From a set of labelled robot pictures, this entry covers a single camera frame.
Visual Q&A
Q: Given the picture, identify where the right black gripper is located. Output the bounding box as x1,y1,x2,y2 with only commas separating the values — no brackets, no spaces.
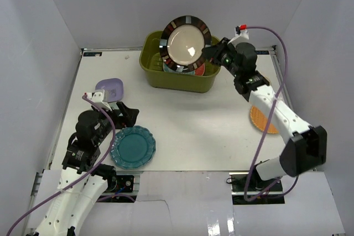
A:
201,38,240,79

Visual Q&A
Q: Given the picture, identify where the red and teal floral plate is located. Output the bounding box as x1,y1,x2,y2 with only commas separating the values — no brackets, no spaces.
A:
162,61,207,77

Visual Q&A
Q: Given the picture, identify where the black rimmed beige plate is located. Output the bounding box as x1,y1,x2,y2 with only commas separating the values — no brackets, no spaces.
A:
159,15,212,74

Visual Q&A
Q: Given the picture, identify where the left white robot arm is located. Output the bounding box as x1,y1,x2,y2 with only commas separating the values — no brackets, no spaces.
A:
33,102,139,235

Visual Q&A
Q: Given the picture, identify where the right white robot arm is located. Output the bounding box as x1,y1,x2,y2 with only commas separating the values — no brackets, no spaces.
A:
202,38,327,191

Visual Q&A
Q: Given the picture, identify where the olive green plastic bin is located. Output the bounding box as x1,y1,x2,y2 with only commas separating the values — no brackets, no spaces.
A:
139,31,220,93

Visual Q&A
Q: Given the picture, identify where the teal scalloped plate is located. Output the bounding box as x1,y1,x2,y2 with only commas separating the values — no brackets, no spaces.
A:
110,125,156,170

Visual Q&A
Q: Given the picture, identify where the lavender square dish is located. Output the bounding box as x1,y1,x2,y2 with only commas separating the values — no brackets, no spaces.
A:
95,78,124,102

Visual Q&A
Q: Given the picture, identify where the orange woven round plate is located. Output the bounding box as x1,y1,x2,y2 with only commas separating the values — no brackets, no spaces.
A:
249,106,279,135

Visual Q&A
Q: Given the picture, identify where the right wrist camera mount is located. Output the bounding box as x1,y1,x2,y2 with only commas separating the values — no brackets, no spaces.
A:
228,24,249,45

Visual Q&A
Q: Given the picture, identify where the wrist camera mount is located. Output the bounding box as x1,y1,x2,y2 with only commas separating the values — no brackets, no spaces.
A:
84,89,111,110
228,24,249,45

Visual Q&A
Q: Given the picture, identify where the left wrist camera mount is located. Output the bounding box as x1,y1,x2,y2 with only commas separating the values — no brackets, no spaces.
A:
84,89,111,110

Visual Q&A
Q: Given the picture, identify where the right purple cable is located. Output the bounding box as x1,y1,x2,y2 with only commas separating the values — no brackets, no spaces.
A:
244,25,299,202

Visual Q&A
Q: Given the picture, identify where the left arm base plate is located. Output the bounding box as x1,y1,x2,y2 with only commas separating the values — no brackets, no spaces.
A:
103,175,135,194

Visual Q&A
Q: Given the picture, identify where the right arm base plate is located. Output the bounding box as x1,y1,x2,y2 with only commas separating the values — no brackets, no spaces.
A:
226,171,283,200

